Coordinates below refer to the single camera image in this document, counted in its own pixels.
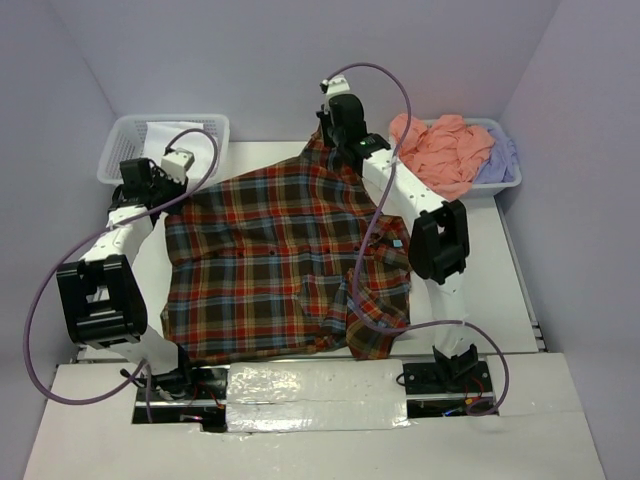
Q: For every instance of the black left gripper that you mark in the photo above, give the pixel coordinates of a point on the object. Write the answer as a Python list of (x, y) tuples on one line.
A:
[(179, 188)]

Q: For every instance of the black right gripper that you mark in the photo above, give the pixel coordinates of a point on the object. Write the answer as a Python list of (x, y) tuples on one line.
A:
[(324, 118)]

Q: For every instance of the plaid flannel long sleeve shirt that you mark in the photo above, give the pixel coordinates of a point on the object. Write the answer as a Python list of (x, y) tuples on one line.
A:
[(287, 259)]

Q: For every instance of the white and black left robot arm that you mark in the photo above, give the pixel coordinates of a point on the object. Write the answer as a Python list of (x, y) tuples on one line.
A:
[(102, 303)]

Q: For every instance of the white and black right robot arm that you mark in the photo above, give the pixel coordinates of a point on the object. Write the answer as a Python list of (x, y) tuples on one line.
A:
[(439, 235)]

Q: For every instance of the white folded cloth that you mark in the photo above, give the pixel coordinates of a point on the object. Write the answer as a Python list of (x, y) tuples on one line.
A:
[(159, 134)]

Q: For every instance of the orange crumpled shirt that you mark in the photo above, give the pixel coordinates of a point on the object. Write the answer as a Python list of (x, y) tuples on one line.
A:
[(445, 156)]

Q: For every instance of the white plastic basket right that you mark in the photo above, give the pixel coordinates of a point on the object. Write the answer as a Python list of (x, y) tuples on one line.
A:
[(451, 155)]

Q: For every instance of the lavender crumpled shirt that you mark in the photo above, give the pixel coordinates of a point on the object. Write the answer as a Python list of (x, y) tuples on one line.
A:
[(501, 165)]

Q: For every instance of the silver foil tape panel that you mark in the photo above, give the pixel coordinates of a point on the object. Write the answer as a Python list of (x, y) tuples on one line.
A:
[(315, 396)]

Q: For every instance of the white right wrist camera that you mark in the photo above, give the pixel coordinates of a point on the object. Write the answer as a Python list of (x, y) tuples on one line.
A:
[(333, 87)]

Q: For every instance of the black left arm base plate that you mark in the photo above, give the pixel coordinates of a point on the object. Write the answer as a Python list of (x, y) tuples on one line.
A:
[(201, 400)]

